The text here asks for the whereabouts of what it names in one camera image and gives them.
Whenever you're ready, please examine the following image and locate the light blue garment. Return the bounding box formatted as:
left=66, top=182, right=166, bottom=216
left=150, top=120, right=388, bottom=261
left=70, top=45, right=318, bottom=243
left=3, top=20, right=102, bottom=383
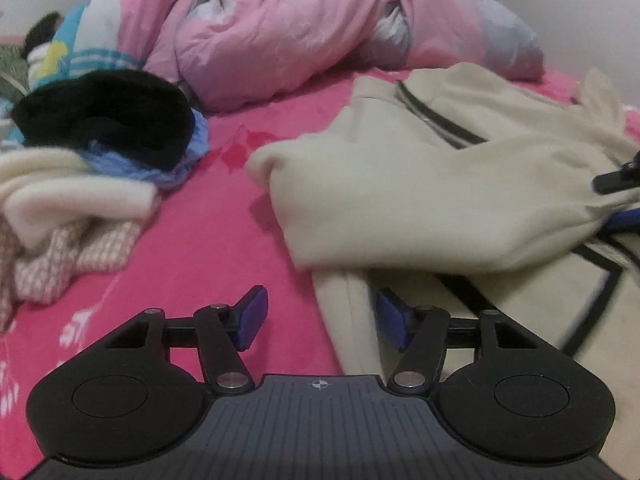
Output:
left=82, top=110, right=210, bottom=191

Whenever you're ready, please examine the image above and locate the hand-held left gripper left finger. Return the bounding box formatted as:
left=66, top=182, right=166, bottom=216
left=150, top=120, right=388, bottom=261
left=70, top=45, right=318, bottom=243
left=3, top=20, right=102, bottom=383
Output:
left=100, top=285, right=268, bottom=396

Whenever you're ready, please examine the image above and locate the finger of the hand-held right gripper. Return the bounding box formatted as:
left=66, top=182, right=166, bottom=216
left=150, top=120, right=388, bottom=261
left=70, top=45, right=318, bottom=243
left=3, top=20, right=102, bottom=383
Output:
left=592, top=149, right=640, bottom=196
left=600, top=207, right=640, bottom=236

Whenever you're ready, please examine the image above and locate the green patterned pillow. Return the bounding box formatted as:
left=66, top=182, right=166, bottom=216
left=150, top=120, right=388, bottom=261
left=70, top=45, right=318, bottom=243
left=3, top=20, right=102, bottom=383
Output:
left=0, top=42, right=31, bottom=121

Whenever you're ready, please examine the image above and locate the cream fleece garment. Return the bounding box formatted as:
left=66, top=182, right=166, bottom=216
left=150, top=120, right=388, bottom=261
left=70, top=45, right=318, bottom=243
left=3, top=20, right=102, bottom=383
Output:
left=0, top=149, right=158, bottom=251

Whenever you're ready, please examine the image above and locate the black garment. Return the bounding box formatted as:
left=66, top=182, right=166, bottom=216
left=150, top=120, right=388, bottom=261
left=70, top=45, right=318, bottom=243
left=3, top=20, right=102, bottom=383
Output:
left=11, top=70, right=196, bottom=171

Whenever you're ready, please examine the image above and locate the pink floral bed blanket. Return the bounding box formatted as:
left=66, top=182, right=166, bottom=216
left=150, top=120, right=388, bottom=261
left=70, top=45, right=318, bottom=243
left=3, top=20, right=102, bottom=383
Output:
left=0, top=67, right=640, bottom=471

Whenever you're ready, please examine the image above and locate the pink checked garment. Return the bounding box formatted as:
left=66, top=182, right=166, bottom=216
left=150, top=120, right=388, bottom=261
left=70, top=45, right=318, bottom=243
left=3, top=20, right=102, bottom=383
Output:
left=0, top=220, right=143, bottom=333

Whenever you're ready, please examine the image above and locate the beige jacket with black trim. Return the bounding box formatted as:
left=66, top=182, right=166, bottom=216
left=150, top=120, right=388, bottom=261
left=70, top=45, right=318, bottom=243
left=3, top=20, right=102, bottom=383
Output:
left=245, top=62, right=640, bottom=476

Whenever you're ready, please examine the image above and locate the pink floral quilt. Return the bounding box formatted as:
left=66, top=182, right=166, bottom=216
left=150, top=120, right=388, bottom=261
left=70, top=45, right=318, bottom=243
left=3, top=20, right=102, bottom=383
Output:
left=97, top=0, right=546, bottom=113

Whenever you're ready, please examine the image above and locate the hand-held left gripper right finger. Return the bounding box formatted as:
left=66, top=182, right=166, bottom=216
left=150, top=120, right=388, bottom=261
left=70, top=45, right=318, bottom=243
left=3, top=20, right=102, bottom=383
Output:
left=375, top=287, right=543, bottom=396

